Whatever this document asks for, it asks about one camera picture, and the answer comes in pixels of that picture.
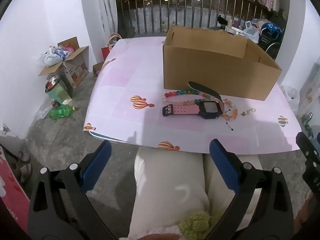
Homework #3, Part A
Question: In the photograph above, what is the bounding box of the multicolour bead bracelet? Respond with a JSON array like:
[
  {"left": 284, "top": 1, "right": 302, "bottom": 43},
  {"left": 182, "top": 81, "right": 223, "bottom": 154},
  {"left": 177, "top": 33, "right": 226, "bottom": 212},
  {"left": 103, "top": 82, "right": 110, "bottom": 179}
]
[{"left": 164, "top": 89, "right": 201, "bottom": 102}]

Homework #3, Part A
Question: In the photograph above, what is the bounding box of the red gift bag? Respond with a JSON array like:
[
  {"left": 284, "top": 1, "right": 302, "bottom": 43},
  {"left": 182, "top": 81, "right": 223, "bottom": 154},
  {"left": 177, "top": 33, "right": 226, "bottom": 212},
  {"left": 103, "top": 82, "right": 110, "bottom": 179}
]
[{"left": 101, "top": 33, "right": 122, "bottom": 60}]

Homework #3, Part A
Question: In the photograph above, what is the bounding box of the large brown cardboard box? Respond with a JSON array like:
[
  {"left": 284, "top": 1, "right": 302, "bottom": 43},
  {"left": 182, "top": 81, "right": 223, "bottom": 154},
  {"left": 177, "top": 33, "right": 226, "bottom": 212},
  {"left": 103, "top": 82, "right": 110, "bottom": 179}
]
[{"left": 163, "top": 25, "right": 281, "bottom": 101}]

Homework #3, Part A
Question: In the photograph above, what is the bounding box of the pink strap smartwatch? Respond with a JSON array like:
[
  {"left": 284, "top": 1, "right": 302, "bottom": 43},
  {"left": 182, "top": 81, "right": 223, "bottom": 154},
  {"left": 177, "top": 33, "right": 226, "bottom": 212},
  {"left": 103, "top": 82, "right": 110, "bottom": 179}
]
[{"left": 162, "top": 81, "right": 224, "bottom": 120}]

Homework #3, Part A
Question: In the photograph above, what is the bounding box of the green plastic bottle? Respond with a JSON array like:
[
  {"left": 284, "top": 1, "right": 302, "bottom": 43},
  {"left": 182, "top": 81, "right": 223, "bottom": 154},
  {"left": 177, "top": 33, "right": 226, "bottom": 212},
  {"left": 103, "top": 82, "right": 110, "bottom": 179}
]
[{"left": 49, "top": 105, "right": 76, "bottom": 120}]

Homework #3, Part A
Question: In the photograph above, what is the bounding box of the open cardboard box on floor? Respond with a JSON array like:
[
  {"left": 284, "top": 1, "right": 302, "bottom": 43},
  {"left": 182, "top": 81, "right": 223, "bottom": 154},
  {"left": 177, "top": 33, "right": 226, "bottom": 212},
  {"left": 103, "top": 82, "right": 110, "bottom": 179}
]
[{"left": 39, "top": 36, "right": 89, "bottom": 88}]

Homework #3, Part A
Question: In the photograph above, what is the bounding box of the metal balcony railing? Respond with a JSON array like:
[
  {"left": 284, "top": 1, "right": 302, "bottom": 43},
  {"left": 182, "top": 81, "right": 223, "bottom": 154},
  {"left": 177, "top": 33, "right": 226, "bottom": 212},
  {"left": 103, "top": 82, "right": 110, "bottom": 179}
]
[{"left": 116, "top": 0, "right": 288, "bottom": 36}]

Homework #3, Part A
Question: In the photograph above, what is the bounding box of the green bucket with lid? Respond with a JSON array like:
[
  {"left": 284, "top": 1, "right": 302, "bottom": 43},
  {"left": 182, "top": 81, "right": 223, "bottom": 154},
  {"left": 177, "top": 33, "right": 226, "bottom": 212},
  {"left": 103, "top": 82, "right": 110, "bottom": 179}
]
[{"left": 45, "top": 75, "right": 72, "bottom": 105}]

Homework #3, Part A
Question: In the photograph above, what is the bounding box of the white plastic bag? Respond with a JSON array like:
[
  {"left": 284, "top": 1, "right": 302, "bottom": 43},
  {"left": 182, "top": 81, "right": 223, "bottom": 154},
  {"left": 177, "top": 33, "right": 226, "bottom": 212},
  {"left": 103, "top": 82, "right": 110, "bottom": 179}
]
[{"left": 243, "top": 21, "right": 260, "bottom": 44}]

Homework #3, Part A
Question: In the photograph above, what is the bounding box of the gold butterfly charm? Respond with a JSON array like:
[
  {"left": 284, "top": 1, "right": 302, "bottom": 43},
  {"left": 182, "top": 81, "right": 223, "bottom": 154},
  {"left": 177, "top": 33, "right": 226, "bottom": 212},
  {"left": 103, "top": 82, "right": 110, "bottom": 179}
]
[{"left": 241, "top": 108, "right": 256, "bottom": 116}]

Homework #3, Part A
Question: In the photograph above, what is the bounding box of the pink balloon print tablecloth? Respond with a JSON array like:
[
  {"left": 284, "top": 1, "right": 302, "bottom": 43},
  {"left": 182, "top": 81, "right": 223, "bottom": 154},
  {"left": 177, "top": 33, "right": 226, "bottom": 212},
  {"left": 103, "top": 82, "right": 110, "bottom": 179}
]
[{"left": 83, "top": 37, "right": 301, "bottom": 155}]

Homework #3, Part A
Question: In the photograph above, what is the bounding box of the orange pink bead bracelet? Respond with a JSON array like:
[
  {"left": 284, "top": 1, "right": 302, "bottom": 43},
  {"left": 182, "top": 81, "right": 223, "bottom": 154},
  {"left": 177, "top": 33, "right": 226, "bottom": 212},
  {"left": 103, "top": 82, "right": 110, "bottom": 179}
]
[{"left": 172, "top": 93, "right": 239, "bottom": 122}]

